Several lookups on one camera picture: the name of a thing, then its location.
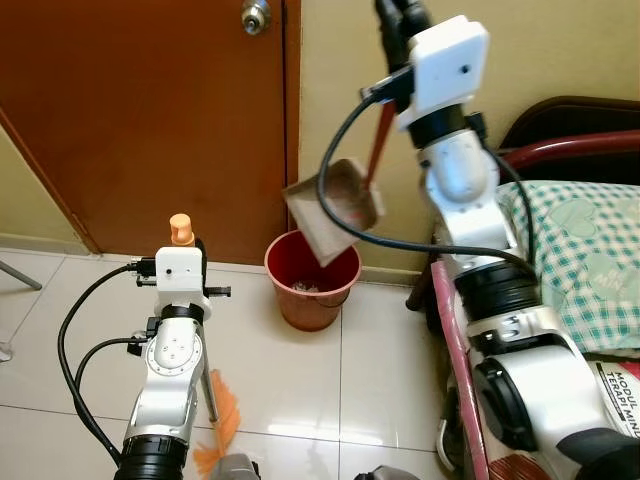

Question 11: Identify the brown dustpan with red handle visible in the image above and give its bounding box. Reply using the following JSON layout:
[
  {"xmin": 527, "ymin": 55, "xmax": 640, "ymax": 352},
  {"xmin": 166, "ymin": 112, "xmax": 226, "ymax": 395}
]
[{"xmin": 283, "ymin": 100, "xmax": 397, "ymax": 268}]

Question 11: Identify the orange broom with metal handle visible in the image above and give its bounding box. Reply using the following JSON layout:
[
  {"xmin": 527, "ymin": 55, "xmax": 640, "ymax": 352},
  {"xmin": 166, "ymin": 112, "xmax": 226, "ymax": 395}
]
[{"xmin": 170, "ymin": 213, "xmax": 243, "ymax": 477}]

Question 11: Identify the red plastic bucket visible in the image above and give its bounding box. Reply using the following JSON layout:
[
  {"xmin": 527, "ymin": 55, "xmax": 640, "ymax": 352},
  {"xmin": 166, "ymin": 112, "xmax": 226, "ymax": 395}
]
[{"xmin": 264, "ymin": 230, "xmax": 362, "ymax": 333}]

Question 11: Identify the silver door knob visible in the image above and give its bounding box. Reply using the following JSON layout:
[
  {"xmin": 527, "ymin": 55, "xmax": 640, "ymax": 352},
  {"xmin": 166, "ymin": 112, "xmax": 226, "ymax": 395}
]
[{"xmin": 240, "ymin": 0, "xmax": 273, "ymax": 36}]

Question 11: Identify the brown wooden door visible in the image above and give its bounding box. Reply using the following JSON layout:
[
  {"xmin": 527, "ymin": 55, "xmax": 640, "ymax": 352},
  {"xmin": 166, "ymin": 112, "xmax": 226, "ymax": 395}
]
[{"xmin": 0, "ymin": 0, "xmax": 301, "ymax": 267}]

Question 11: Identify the grey metal furniture leg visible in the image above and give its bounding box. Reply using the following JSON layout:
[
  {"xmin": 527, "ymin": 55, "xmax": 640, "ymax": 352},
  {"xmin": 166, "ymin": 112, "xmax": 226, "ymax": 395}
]
[{"xmin": 0, "ymin": 258, "xmax": 44, "ymax": 292}]

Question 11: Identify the dark wooden bed headboard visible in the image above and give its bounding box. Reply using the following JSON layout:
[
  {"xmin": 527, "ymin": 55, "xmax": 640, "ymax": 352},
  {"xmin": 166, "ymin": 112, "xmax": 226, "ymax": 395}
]
[{"xmin": 500, "ymin": 96, "xmax": 640, "ymax": 151}]

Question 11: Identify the green checkered pillow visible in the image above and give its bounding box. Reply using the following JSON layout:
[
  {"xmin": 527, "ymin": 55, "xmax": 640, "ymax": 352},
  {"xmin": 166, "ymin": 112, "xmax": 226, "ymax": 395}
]
[{"xmin": 497, "ymin": 180, "xmax": 640, "ymax": 357}]

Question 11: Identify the white printed book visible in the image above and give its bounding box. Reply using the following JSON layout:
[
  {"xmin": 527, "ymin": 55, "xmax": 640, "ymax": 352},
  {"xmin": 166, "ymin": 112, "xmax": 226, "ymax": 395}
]
[{"xmin": 590, "ymin": 358, "xmax": 640, "ymax": 441}]

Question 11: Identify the grey robot left foot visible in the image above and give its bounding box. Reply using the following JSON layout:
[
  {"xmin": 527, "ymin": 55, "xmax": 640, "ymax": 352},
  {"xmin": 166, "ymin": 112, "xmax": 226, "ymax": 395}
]
[{"xmin": 215, "ymin": 453, "xmax": 261, "ymax": 480}]

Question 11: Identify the grey robot foot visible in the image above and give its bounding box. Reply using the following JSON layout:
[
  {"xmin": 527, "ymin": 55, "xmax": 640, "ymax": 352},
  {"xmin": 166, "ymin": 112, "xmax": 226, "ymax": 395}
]
[
  {"xmin": 355, "ymin": 465, "xmax": 421, "ymax": 480},
  {"xmin": 215, "ymin": 453, "xmax": 261, "ymax": 480}
]

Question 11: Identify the grey robot right foot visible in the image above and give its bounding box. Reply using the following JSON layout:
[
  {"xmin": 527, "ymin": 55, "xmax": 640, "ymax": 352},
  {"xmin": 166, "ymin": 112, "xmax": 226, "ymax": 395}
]
[{"xmin": 355, "ymin": 465, "xmax": 421, "ymax": 480}]

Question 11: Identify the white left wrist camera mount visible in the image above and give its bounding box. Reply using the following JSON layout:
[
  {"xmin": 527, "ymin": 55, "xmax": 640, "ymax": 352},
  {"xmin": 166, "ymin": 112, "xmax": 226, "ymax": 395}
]
[{"xmin": 153, "ymin": 245, "xmax": 213, "ymax": 321}]

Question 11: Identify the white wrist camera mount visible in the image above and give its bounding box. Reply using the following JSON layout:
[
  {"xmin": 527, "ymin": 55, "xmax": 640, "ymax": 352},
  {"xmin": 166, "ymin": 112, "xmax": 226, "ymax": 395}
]
[
  {"xmin": 395, "ymin": 15, "xmax": 491, "ymax": 131},
  {"xmin": 153, "ymin": 245, "xmax": 213, "ymax": 321}
]

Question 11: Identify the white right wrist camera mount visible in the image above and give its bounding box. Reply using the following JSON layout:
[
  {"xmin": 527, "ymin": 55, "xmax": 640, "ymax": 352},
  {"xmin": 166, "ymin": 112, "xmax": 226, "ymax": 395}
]
[{"xmin": 395, "ymin": 15, "xmax": 491, "ymax": 131}]

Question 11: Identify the long black left arm cable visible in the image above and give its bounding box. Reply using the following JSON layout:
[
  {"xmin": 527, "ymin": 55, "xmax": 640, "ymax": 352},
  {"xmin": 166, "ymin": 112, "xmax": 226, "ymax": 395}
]
[{"xmin": 57, "ymin": 258, "xmax": 158, "ymax": 466}]

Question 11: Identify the short black left arm cable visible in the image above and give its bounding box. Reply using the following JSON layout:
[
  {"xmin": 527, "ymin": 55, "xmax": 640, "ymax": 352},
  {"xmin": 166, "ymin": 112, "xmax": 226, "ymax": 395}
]
[{"xmin": 73, "ymin": 336, "xmax": 151, "ymax": 411}]

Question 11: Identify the red curved bed rail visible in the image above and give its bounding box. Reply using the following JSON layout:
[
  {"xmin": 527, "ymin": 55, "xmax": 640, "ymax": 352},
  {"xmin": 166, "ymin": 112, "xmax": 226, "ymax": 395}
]
[{"xmin": 500, "ymin": 130, "xmax": 640, "ymax": 173}]

